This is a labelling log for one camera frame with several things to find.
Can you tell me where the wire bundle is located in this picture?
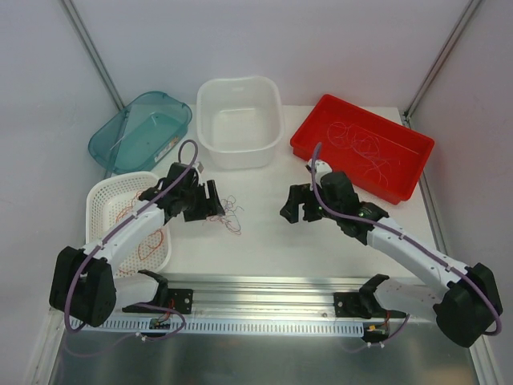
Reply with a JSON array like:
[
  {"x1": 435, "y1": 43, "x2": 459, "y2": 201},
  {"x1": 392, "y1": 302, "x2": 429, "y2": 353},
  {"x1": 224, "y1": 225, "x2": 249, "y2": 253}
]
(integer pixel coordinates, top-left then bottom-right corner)
[{"x1": 202, "y1": 194, "x2": 245, "y2": 236}]

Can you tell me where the pink wire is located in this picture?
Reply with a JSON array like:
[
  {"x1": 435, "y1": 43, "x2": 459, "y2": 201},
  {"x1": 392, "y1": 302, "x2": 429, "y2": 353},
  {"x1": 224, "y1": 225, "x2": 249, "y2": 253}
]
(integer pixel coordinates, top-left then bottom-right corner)
[{"x1": 325, "y1": 120, "x2": 402, "y2": 188}]

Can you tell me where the red striped wire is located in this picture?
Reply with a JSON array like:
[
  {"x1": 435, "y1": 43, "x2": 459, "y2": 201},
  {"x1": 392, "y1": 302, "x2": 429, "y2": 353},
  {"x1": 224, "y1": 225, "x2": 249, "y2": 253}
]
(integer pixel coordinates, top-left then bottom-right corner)
[{"x1": 115, "y1": 192, "x2": 166, "y2": 274}]

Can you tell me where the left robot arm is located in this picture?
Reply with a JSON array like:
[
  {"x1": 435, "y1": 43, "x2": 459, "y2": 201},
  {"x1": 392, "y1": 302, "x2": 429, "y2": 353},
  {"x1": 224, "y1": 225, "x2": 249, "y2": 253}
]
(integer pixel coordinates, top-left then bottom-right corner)
[{"x1": 49, "y1": 162, "x2": 224, "y2": 327}]

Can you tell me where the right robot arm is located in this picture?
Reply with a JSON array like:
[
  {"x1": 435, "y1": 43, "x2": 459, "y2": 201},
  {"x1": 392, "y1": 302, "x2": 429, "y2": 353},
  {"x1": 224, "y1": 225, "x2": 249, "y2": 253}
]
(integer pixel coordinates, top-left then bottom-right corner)
[{"x1": 280, "y1": 172, "x2": 503, "y2": 347}]

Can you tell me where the red plastic tray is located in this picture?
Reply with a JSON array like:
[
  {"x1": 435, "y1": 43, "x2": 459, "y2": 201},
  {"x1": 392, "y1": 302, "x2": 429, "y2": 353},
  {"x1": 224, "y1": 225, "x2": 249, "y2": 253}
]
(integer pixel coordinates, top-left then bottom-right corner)
[{"x1": 289, "y1": 94, "x2": 434, "y2": 205}]

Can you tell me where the white perforated basket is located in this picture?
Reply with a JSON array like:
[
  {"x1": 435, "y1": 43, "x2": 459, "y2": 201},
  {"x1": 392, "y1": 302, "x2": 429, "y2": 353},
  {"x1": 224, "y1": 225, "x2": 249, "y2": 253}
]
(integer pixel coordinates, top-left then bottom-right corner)
[{"x1": 86, "y1": 172, "x2": 172, "y2": 278}]

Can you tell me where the teal transparent plastic bin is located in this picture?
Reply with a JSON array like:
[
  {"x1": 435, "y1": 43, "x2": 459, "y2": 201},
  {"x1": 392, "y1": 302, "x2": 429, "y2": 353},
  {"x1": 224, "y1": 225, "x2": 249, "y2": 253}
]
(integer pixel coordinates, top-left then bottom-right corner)
[{"x1": 88, "y1": 91, "x2": 192, "y2": 175}]

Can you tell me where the white plastic tub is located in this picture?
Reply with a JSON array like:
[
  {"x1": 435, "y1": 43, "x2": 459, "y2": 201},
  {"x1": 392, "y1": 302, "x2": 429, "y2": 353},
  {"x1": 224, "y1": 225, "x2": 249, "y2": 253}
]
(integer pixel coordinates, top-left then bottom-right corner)
[{"x1": 196, "y1": 76, "x2": 285, "y2": 170}]

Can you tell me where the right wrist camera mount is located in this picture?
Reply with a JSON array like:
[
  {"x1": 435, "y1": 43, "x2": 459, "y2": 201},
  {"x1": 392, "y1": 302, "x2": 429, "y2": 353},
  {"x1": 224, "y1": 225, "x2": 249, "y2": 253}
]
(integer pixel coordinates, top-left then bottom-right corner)
[{"x1": 305, "y1": 159, "x2": 333, "y2": 176}]

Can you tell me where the aluminium mounting rail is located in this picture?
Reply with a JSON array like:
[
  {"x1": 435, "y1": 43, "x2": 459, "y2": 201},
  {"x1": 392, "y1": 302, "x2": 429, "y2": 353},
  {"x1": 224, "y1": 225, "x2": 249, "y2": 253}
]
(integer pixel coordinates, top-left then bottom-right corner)
[{"x1": 50, "y1": 274, "x2": 442, "y2": 324}]

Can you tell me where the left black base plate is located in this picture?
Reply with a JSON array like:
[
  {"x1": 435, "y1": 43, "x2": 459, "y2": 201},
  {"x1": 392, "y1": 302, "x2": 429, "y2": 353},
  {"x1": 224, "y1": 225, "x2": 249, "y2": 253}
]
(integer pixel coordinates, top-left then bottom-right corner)
[{"x1": 122, "y1": 288, "x2": 194, "y2": 314}]

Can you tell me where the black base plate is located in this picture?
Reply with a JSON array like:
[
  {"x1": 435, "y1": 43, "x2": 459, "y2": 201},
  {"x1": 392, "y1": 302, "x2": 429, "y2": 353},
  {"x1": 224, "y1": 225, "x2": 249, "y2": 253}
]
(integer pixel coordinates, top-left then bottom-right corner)
[
  {"x1": 333, "y1": 292, "x2": 386, "y2": 319},
  {"x1": 122, "y1": 288, "x2": 194, "y2": 314}
]

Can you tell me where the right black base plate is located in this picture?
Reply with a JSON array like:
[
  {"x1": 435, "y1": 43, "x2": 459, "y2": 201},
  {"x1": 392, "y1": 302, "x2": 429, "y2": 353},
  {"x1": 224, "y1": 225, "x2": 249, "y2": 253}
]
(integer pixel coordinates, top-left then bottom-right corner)
[{"x1": 333, "y1": 292, "x2": 386, "y2": 319}]

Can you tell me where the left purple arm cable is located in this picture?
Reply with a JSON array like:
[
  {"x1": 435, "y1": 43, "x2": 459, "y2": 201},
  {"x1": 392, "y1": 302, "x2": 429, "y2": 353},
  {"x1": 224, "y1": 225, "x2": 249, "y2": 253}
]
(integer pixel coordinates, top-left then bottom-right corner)
[{"x1": 63, "y1": 140, "x2": 200, "y2": 334}]

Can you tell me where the white slotted cable duct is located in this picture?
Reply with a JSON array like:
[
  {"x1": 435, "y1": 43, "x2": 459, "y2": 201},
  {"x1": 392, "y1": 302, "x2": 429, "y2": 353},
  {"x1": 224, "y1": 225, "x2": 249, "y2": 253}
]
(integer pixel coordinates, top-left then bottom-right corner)
[{"x1": 83, "y1": 316, "x2": 364, "y2": 338}]

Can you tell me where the left aluminium frame post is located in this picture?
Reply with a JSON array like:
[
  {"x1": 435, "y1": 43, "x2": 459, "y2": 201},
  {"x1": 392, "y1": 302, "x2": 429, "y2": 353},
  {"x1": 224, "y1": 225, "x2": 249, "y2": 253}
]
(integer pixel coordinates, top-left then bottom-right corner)
[{"x1": 59, "y1": 0, "x2": 125, "y2": 111}]

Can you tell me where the aluminium frame post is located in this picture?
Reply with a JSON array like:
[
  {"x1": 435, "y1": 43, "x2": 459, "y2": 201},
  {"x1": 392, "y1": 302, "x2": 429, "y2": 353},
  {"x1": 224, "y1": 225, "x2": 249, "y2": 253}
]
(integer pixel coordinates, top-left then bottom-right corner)
[
  {"x1": 402, "y1": 0, "x2": 484, "y2": 127},
  {"x1": 59, "y1": 0, "x2": 125, "y2": 111}
]

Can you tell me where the right aluminium frame post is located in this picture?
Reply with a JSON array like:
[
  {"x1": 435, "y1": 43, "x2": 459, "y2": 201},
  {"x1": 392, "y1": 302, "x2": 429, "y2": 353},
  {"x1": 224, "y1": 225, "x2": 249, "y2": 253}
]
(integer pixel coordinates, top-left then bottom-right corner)
[{"x1": 402, "y1": 0, "x2": 484, "y2": 127}]

